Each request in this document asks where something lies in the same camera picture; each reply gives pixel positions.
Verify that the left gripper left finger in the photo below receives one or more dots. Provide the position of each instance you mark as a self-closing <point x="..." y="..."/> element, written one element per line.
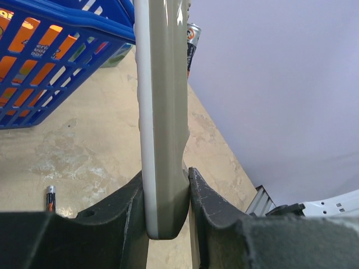
<point x="109" y="234"/>

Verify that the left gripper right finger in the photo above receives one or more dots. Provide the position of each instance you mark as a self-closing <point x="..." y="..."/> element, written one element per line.
<point x="222" y="236"/>

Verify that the orange cracker box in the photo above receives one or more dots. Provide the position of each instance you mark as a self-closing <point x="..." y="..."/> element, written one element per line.
<point x="29" y="51"/>

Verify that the grey remote control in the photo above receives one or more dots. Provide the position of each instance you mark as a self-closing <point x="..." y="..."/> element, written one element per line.
<point x="161" y="57"/>

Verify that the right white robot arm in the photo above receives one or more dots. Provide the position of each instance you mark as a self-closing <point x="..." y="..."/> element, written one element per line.
<point x="344" y="205"/>

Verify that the AAA battery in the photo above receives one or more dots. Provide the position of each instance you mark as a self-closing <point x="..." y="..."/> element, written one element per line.
<point x="51" y="198"/>
<point x="193" y="35"/>

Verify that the blue plastic basket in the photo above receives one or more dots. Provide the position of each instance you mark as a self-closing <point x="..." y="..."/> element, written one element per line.
<point x="101" y="28"/>

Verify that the sponge pack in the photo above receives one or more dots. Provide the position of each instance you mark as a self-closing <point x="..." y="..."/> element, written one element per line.
<point x="117" y="57"/>

